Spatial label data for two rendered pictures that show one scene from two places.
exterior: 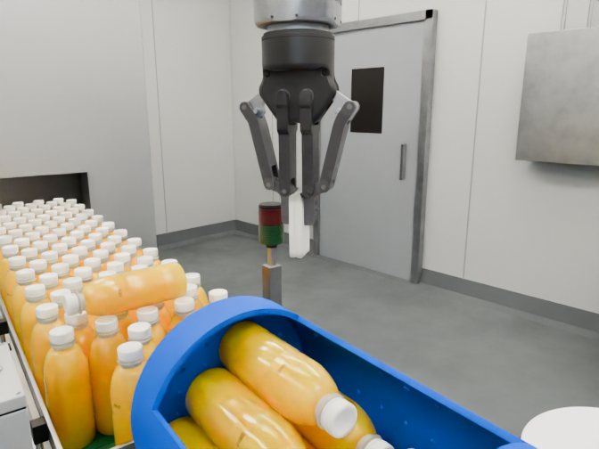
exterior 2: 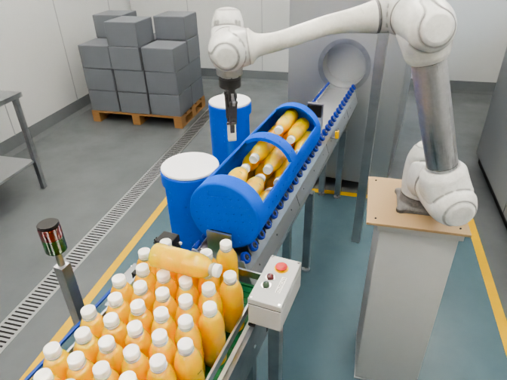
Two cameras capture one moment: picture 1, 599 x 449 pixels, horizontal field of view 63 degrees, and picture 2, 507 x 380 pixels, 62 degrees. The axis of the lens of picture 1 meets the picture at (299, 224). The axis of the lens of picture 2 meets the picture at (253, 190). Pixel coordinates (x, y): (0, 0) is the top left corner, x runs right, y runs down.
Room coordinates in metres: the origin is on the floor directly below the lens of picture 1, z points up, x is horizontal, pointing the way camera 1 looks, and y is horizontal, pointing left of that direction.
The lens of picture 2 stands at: (1.18, 1.25, 1.97)
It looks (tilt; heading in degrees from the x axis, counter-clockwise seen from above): 32 degrees down; 240
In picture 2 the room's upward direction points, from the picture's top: 1 degrees counter-clockwise
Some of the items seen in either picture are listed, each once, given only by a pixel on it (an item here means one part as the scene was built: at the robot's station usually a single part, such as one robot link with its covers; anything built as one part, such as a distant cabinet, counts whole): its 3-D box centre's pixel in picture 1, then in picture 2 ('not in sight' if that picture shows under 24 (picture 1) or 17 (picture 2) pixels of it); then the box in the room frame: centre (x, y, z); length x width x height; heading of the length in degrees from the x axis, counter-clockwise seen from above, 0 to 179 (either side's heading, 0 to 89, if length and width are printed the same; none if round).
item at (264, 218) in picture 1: (271, 215); (50, 231); (1.19, 0.07, 1.23); 0.06 x 0.06 x 0.04
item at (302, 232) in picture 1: (302, 224); not in sight; (0.53, 0.00, 1.37); 0.03 x 0.01 x 0.07; 162
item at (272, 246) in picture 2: not in sight; (299, 165); (-0.17, -0.50, 0.79); 2.17 x 0.29 x 0.34; 37
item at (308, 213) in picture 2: not in sight; (308, 232); (-0.21, -0.44, 0.31); 0.06 x 0.06 x 0.63; 37
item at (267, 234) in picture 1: (271, 232); (54, 243); (1.19, 0.07, 1.18); 0.06 x 0.06 x 0.05
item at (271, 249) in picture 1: (271, 234); (54, 244); (1.19, 0.07, 1.18); 0.06 x 0.06 x 0.16
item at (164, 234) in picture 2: not in sight; (169, 248); (0.83, 0.00, 0.95); 0.10 x 0.07 x 0.10; 127
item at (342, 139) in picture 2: not in sight; (339, 165); (-1.00, -1.03, 0.31); 0.06 x 0.06 x 0.63; 37
